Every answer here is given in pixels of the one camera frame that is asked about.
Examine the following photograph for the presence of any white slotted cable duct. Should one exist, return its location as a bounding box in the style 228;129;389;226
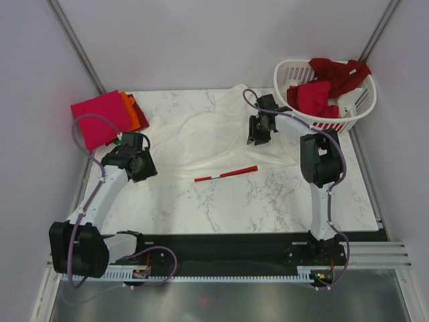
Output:
62;266;336;283

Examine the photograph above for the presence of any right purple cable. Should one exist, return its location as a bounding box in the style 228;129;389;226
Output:
242;89;351;291

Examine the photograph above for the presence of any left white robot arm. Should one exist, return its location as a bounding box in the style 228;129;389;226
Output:
49;132;158;278

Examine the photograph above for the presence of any dark red crumpled shirt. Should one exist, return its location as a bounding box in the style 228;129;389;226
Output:
309;58;371;99

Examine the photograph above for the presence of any white t shirt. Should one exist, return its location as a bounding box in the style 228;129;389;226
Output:
136;84;299;187

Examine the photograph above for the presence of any white plastic laundry basket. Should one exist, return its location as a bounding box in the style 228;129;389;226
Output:
273;58;377;133

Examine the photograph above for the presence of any aluminium frame rail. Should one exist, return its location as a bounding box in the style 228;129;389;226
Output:
109;233;410;267

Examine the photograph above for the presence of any magenta crumpled shirt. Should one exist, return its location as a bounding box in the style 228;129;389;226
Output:
286;80;339;119

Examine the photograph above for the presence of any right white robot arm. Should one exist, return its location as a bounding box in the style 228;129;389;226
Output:
243;89;347;264

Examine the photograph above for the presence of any orange folded shirt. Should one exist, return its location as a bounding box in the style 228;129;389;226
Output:
119;92;140;131

